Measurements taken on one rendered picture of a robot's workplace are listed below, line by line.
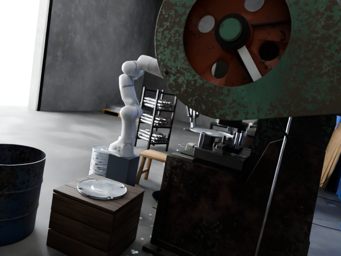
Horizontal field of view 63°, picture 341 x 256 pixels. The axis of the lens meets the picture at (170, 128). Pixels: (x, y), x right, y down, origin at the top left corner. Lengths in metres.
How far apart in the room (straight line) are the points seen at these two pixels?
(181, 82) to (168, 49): 0.19
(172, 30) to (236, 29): 0.34
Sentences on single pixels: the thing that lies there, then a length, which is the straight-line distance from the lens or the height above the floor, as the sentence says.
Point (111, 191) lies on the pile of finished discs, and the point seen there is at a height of 0.36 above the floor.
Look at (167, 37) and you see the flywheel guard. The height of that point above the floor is 1.27.
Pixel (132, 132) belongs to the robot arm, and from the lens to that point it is 2.11.
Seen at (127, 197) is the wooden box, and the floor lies 0.35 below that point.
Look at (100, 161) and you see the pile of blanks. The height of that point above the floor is 0.21.
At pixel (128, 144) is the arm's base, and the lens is 2.13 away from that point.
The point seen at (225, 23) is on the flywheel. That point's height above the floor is 1.35.
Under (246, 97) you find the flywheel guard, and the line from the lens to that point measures 1.34.
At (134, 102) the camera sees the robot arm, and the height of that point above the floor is 0.86.
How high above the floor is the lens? 1.03
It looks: 8 degrees down
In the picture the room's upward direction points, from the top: 11 degrees clockwise
